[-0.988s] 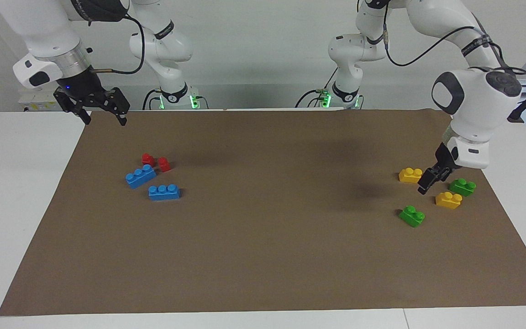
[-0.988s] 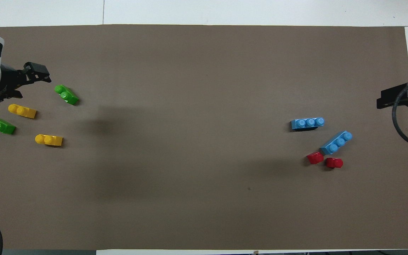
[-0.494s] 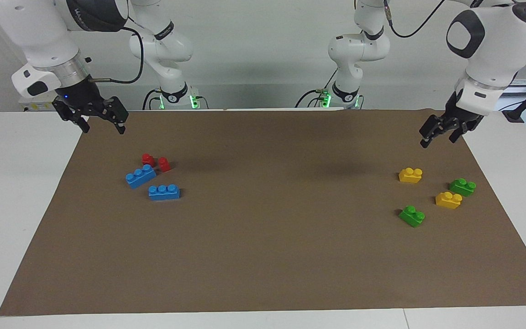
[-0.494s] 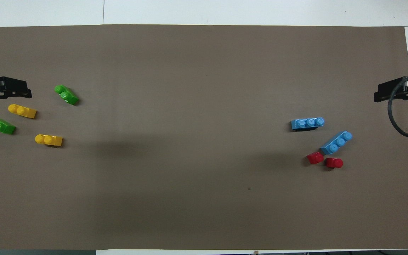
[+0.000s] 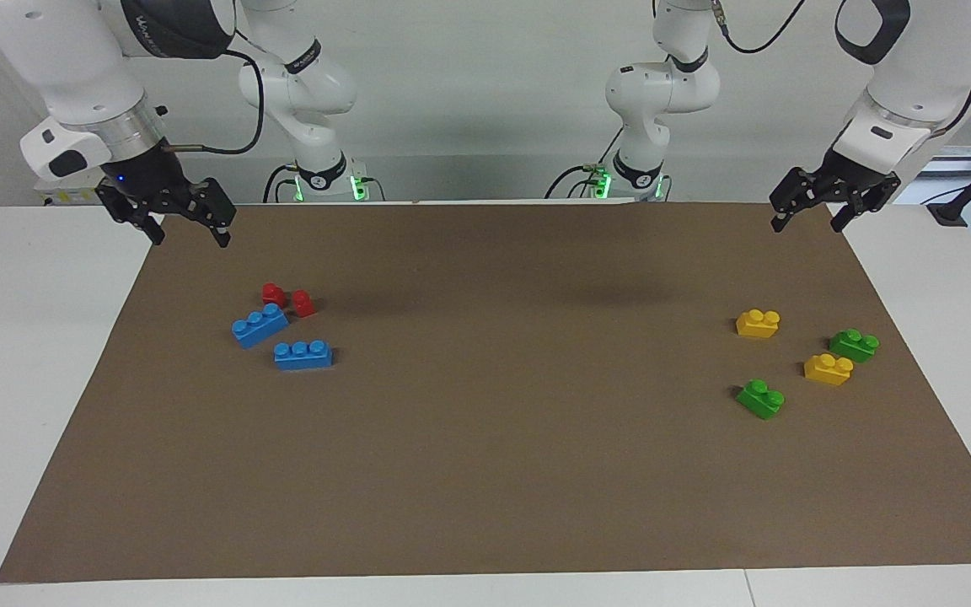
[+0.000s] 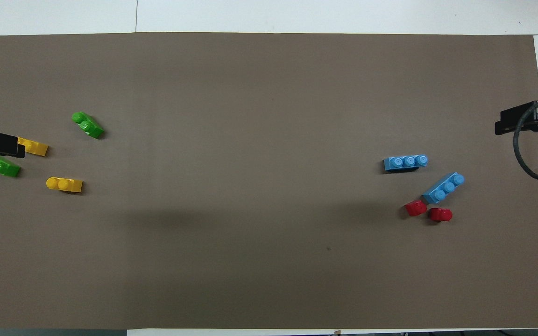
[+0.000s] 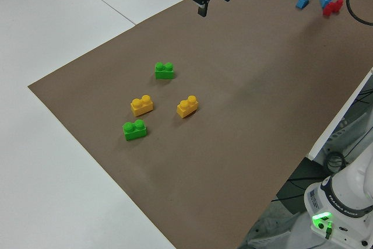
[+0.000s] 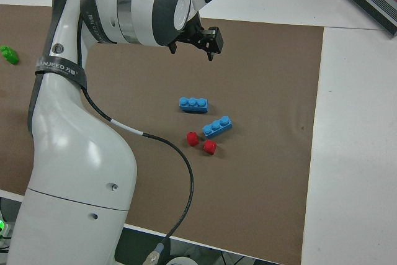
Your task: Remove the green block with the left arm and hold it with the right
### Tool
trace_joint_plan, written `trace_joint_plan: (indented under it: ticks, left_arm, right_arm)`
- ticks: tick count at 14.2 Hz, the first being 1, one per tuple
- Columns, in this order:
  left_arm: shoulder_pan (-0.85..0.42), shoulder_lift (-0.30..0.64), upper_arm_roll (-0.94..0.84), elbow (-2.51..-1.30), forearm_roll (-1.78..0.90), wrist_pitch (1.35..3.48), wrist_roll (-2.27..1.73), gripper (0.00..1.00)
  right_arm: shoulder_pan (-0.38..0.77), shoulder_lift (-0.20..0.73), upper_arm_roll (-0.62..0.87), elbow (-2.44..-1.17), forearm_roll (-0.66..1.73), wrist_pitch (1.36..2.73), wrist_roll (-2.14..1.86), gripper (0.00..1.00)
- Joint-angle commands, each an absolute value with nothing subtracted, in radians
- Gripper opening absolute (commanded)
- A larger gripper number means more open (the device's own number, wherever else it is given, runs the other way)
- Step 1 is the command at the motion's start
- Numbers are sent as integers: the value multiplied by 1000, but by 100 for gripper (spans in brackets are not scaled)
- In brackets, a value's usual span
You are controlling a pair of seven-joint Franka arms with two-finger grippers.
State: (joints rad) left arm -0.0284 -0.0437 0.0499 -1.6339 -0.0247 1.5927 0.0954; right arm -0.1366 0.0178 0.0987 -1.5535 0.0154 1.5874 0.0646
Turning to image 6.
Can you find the yellow two-stud toy block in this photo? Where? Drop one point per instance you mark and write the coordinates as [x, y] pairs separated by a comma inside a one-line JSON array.
[[38, 148], [64, 184]]

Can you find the brown paper mat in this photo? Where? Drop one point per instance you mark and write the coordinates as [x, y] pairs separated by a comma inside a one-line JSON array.
[[269, 210]]

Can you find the red single-stud toy block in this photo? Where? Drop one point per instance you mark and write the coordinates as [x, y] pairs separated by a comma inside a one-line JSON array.
[[441, 214], [416, 207]]

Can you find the blue three-stud toy block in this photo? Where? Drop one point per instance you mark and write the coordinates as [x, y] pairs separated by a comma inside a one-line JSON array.
[[405, 162], [444, 187]]

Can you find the green two-stud toy block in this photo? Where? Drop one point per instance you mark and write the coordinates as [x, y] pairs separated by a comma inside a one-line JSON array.
[[88, 125], [0, 166]]

